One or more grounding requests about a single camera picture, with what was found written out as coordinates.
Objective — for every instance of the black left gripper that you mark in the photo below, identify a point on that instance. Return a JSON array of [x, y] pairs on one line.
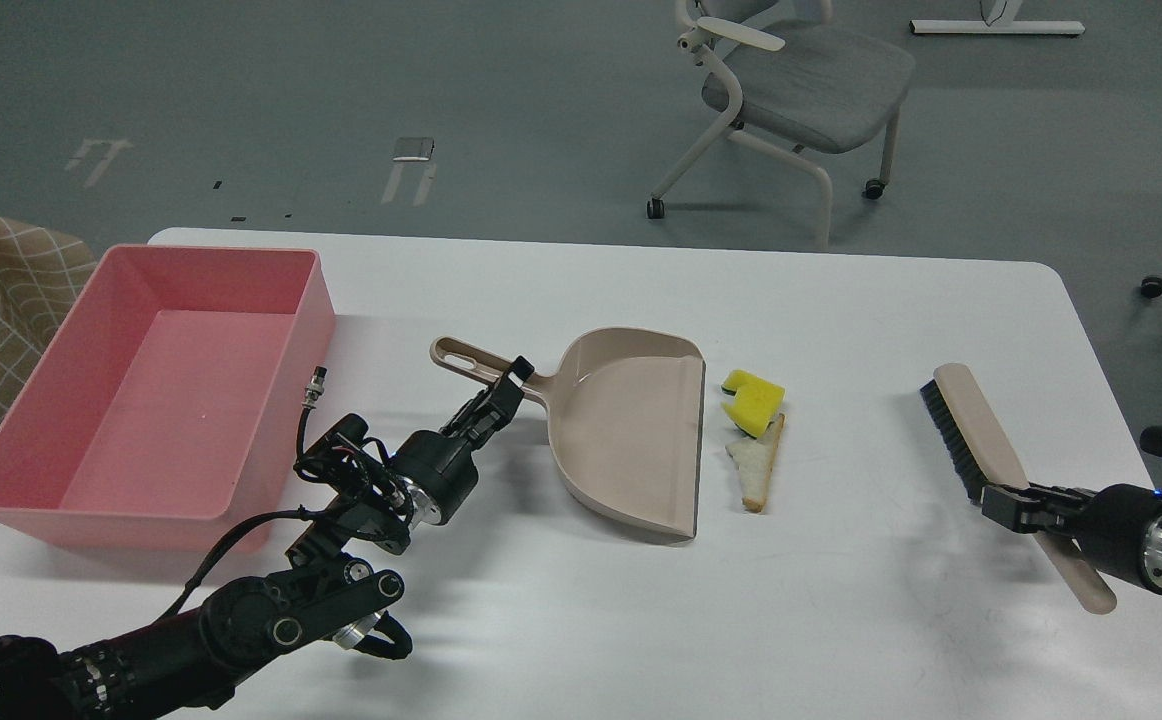
[[440, 464]]

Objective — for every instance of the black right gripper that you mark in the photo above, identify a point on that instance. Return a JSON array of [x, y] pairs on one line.
[[1110, 526]]

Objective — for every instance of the beige hand brush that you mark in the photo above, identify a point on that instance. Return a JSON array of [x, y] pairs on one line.
[[994, 479]]

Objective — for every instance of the beige plastic dustpan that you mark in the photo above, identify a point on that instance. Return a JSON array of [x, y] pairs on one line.
[[624, 416]]

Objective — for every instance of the yellow sponge piece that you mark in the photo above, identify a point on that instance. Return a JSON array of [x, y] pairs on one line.
[[752, 402]]

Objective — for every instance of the triangular bread slice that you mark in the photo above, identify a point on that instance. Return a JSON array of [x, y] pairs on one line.
[[755, 459]]

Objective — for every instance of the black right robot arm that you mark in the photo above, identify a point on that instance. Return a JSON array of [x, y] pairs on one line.
[[1151, 443]]

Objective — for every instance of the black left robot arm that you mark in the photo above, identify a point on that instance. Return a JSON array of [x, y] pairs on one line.
[[195, 658]]

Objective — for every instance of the pink plastic bin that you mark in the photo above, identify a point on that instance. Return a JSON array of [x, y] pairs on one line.
[[165, 409]]

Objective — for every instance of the silver floor socket plate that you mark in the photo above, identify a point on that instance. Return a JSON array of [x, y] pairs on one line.
[[413, 149]]

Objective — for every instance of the grey office chair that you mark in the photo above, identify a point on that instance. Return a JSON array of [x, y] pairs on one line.
[[798, 84]]

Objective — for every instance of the white desk base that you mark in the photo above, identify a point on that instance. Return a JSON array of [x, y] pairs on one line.
[[997, 18]]

